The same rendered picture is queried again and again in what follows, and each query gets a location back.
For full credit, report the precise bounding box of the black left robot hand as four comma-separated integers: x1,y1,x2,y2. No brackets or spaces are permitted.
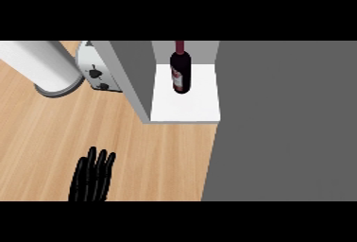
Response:
66,146,116,202

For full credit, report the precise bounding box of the grey open cabinet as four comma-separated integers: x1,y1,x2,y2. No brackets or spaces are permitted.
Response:
88,41,221,125

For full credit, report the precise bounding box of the dark red wine bottle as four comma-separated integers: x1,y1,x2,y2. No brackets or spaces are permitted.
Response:
168,41,191,95

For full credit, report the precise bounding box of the dark grey cabinet door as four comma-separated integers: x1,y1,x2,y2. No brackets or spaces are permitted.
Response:
199,41,357,202

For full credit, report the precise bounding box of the white cylindrical appliance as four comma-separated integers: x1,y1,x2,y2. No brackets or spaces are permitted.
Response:
0,41,87,99

